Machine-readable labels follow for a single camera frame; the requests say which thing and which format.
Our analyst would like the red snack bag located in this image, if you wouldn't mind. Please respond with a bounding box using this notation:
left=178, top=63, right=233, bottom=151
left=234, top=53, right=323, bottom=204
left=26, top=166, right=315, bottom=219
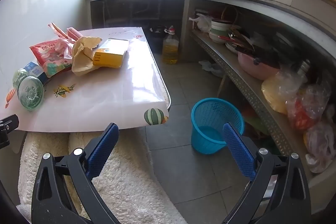
left=29, top=38, right=74, bottom=78

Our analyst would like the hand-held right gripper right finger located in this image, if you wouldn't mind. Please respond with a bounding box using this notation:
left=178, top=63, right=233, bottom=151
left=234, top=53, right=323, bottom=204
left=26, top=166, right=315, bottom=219
left=223, top=123, right=311, bottom=224

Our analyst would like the pink plastic basin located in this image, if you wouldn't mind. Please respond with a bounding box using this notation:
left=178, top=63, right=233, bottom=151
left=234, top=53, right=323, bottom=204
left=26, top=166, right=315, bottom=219
left=238, top=52, right=280, bottom=81

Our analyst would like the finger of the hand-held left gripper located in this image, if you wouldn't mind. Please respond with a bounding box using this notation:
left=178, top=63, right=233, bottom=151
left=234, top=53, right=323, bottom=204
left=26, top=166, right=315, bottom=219
left=0, top=114, right=20, bottom=147

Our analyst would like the yellow plastic bag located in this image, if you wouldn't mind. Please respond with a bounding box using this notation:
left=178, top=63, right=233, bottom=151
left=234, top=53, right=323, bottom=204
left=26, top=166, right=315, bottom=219
left=261, top=69, right=307, bottom=114

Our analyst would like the green plastic bottle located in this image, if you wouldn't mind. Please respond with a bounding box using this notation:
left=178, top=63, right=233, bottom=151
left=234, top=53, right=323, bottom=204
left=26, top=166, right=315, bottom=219
left=17, top=75, right=45, bottom=111
left=12, top=68, right=29, bottom=89

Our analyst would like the clear red printed wrapper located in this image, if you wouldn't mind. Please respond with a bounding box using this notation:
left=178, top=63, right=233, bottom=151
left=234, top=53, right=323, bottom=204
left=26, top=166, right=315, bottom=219
left=48, top=22, right=69, bottom=41

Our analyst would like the stack of white bowls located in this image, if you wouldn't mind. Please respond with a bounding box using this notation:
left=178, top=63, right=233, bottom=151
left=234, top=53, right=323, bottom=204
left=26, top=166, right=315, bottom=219
left=209, top=19, right=232, bottom=43

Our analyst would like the yellow cardboard box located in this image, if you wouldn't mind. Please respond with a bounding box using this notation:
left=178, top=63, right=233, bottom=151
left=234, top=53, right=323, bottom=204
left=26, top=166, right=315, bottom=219
left=92, top=38, right=130, bottom=69

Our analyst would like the white fluffy blanket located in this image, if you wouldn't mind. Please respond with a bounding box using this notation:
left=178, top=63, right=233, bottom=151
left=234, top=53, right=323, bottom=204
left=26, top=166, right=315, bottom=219
left=16, top=127, right=187, bottom=224

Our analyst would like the pale pink plastic bag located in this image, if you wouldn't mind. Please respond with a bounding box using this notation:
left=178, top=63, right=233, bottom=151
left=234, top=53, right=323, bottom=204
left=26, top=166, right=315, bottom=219
left=304, top=122, right=336, bottom=173

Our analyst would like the cooking oil bottle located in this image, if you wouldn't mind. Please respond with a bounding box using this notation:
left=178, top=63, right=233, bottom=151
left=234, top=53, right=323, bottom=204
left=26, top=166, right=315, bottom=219
left=162, top=25, right=180, bottom=65

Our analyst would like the blue white carton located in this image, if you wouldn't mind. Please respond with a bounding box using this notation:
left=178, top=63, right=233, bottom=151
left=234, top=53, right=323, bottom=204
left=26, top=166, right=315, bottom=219
left=23, top=61, right=49, bottom=85

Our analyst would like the perforated metal shelf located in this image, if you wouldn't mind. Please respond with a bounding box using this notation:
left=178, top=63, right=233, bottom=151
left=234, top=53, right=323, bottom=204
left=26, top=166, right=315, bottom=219
left=190, top=30, right=315, bottom=156

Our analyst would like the wooden shelf support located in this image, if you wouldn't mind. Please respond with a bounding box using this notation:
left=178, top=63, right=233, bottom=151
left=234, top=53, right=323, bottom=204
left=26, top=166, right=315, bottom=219
left=217, top=74, right=227, bottom=98

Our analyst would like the red plastic bag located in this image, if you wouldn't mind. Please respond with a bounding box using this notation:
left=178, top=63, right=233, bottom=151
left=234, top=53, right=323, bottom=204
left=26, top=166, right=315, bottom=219
left=286, top=85, right=331, bottom=131

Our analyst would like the pink printed tablecloth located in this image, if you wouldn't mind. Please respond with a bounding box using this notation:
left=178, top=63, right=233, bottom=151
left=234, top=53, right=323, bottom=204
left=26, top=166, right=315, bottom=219
left=0, top=27, right=171, bottom=132

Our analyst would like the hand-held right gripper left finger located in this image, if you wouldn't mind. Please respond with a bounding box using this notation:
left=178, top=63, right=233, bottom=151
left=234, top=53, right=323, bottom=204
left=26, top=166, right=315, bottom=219
left=31, top=123, right=122, bottom=224

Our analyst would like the white plastic bag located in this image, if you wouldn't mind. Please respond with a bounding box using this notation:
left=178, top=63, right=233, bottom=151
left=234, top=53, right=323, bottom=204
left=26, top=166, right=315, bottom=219
left=189, top=13, right=212, bottom=31

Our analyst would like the brown paper bag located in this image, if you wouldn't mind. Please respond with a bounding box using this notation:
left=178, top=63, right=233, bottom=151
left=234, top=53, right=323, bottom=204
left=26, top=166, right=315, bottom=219
left=71, top=36, right=103, bottom=76

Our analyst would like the pink snack packet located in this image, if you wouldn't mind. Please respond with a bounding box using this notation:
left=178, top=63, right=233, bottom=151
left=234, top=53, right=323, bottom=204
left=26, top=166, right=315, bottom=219
left=67, top=27, right=84, bottom=42

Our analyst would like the crumpled white bag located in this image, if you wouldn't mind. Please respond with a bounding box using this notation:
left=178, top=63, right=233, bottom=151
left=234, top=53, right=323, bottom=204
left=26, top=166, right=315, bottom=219
left=199, top=60, right=225, bottom=77

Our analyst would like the blue plastic basket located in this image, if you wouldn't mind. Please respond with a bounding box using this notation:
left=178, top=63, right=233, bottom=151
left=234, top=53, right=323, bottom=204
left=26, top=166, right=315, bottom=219
left=191, top=98, right=245, bottom=154

